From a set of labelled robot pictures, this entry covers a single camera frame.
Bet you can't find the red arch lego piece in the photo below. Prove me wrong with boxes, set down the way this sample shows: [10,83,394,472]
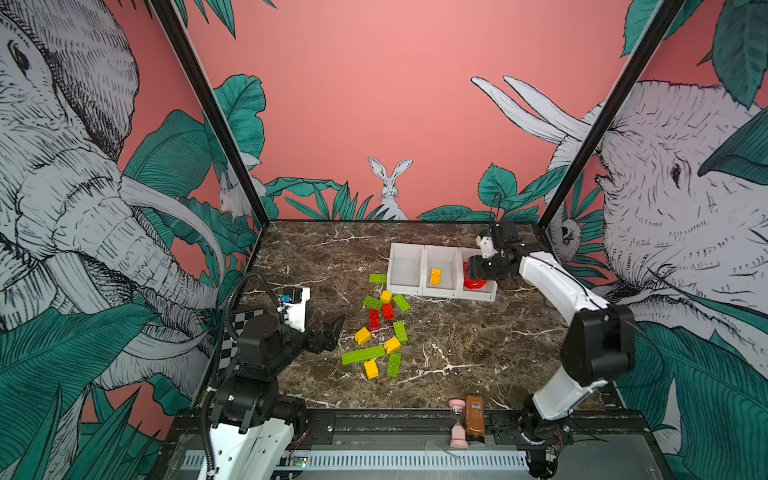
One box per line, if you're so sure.
[463,276,487,291]

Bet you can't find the yellow lego brick front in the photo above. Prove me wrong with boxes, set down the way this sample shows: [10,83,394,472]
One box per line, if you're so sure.
[363,359,380,380]

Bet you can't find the white three-compartment bin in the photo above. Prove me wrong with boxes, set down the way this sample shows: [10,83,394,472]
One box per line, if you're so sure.
[386,243,498,302]

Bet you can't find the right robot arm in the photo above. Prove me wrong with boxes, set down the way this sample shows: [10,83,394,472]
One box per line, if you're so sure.
[466,251,636,445]

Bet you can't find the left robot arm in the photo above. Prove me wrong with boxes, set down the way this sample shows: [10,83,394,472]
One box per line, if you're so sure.
[199,313,346,479]

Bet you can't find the long green lego brick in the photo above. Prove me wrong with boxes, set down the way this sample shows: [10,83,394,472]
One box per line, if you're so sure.
[342,346,387,365]

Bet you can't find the long red lego brick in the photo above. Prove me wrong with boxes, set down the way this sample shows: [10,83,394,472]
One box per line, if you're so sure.
[368,310,381,332]

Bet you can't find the small red lego brick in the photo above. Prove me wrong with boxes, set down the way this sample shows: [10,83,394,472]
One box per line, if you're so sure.
[381,303,394,322]

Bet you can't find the checkerboard calibration plate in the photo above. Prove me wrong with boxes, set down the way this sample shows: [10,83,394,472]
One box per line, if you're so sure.
[217,307,265,371]

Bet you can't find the brown rectangular bottle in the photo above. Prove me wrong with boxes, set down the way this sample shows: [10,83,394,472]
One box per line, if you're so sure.
[465,395,485,442]

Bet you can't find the white perforated strip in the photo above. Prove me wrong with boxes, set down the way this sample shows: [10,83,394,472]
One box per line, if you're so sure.
[179,450,529,472]

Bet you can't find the pink hourglass timer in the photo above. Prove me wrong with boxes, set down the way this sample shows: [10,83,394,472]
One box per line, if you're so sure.
[448,398,469,450]

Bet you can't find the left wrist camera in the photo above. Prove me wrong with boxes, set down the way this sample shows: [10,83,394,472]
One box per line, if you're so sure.
[280,286,311,332]

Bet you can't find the black front rail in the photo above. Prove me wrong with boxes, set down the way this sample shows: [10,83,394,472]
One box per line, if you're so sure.
[161,409,649,448]

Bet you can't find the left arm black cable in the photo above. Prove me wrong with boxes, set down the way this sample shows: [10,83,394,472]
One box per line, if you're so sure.
[200,271,283,475]

